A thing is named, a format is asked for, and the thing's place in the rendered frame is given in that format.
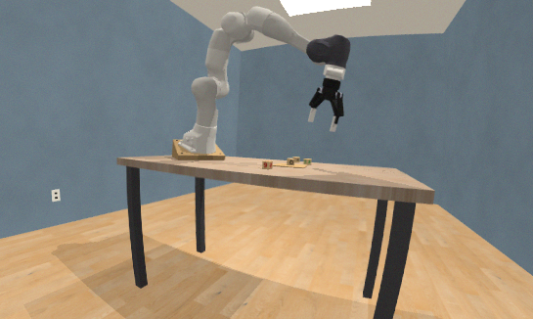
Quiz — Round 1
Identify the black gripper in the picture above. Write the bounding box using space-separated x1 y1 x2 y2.
308 78 344 132

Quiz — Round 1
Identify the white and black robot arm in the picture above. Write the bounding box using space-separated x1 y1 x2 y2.
178 7 350 154

